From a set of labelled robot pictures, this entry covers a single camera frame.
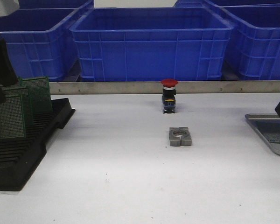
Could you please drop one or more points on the red emergency stop button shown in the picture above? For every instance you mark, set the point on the red emergency stop button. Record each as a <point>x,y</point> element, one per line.
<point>168,95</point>

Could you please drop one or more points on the grey arm gripper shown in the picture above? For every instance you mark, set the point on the grey arm gripper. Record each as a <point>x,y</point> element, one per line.
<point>7,73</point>

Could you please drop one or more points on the black slotted board rack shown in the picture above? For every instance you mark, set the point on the black slotted board rack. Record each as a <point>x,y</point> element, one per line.
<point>21,156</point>

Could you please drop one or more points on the centre blue plastic crate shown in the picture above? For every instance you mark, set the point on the centre blue plastic crate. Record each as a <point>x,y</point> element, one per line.
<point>151,44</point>

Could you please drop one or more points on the blue plastic crate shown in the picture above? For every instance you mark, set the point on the blue plastic crate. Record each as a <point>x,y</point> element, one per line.
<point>253,50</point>
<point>39,41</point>
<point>151,44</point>

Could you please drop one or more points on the far left blue crate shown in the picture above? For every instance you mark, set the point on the far left blue crate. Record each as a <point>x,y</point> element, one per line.
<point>50,4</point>

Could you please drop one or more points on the silver metal tray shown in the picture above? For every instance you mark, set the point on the silver metal tray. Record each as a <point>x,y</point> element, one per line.
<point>251,120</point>

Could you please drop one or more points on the right blue plastic crate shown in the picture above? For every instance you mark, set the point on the right blue plastic crate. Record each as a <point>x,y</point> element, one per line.
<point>253,50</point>

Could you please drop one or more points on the far right blue crate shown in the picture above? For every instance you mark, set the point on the far right blue crate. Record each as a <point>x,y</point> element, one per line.
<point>225,3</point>

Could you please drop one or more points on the grey metal pipe clamp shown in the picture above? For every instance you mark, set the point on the grey metal pipe clamp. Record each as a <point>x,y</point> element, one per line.
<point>179,136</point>

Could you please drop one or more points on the left blue plastic crate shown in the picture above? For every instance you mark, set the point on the left blue plastic crate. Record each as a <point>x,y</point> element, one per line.
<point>39,41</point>

